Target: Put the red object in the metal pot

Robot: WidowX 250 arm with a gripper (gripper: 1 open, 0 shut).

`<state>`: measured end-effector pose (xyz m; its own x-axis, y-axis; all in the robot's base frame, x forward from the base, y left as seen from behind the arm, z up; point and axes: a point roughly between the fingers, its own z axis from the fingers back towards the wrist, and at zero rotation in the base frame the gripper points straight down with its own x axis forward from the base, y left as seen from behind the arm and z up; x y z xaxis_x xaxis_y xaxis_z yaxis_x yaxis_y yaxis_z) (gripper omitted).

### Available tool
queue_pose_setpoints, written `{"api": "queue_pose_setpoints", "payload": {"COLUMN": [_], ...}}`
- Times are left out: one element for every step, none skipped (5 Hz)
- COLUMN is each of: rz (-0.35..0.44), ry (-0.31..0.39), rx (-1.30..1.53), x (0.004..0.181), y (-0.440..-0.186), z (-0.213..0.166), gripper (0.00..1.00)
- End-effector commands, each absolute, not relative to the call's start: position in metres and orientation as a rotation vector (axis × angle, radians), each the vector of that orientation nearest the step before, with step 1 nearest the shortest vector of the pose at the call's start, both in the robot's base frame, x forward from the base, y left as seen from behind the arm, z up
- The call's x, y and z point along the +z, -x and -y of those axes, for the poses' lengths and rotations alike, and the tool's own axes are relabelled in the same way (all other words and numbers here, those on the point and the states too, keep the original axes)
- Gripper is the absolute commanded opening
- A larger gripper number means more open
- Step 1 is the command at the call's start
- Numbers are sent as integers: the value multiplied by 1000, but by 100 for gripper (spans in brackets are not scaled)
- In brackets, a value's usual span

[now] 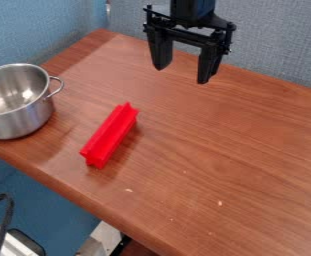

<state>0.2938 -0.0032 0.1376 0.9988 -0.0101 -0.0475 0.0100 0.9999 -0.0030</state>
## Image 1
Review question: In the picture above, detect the white table leg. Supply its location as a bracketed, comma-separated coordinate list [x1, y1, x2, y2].
[75, 221, 122, 256]

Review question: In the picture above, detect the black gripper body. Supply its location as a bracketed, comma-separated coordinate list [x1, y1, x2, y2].
[143, 0, 237, 55]

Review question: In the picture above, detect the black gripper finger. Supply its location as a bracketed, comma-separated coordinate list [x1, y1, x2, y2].
[198, 43, 223, 84]
[147, 31, 174, 70]

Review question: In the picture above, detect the metal pot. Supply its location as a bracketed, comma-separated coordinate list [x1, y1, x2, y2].
[0, 63, 66, 140]

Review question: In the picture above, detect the black strap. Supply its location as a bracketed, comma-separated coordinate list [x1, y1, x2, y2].
[0, 192, 16, 256]

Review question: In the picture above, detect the white appliance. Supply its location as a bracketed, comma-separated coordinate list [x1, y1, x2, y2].
[0, 215, 40, 256]

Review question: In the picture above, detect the red plastic block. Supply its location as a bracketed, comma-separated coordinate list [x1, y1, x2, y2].
[79, 102, 139, 169]

